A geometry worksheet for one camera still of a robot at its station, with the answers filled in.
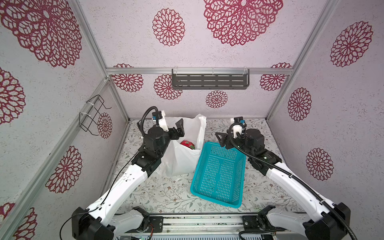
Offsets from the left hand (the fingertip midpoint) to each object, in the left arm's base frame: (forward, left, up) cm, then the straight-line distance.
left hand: (173, 123), depth 72 cm
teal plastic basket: (-12, -25, -34) cm, 44 cm away
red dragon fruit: (+5, -7, -25) cm, 26 cm away
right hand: (-2, -24, -3) cm, 24 cm away
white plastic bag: (-11, -1, -17) cm, 20 cm away
